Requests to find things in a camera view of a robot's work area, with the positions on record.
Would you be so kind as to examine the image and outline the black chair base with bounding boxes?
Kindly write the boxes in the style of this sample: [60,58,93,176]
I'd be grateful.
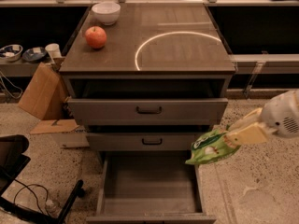
[0,133,85,224]

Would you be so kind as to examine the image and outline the brown cardboard box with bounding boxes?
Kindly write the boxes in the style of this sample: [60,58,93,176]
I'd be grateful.
[18,63,68,120]

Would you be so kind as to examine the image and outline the white ceramic bowl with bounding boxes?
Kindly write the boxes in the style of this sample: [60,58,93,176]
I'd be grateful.
[92,2,121,25]

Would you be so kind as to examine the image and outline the green rice chip bag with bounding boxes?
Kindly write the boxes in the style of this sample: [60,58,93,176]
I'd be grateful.
[185,129,240,165]

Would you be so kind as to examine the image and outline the black cable on floor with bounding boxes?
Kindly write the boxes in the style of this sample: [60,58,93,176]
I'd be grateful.
[12,178,50,215]

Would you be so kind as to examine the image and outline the red apple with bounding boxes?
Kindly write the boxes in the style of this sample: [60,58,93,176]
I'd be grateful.
[85,26,107,49]

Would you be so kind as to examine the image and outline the white cardboard box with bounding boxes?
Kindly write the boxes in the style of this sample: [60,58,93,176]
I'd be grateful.
[30,119,89,148]

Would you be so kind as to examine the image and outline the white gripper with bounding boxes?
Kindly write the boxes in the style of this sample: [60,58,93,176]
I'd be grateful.
[226,90,299,146]

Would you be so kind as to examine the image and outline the grey drawer cabinet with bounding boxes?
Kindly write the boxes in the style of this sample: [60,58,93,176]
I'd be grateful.
[59,2,237,154]

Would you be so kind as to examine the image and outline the dark blue bowl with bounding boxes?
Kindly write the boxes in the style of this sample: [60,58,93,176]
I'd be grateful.
[22,47,47,63]

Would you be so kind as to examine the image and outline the white paper cup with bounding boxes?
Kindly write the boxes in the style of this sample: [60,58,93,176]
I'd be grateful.
[45,43,62,59]

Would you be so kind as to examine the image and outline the blue patterned bowl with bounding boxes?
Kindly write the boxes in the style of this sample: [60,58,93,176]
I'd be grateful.
[0,44,23,62]

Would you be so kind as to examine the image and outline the top grey drawer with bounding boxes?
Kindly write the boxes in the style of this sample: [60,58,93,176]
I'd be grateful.
[68,79,228,126]

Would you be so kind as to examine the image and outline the white cables at left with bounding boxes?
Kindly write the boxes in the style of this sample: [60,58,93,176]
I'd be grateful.
[0,69,24,100]

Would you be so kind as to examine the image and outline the bottom grey drawer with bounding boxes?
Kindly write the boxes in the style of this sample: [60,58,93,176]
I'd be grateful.
[87,150,216,224]

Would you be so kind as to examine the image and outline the middle grey drawer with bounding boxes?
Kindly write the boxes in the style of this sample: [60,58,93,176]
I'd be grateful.
[87,125,211,151]

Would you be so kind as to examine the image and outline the clear plastic bottle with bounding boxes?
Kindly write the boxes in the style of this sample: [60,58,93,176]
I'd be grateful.
[45,200,60,217]

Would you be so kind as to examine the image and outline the grey drawer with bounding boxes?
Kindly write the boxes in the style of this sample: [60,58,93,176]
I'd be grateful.
[87,125,211,151]
[68,79,228,126]
[87,150,216,224]

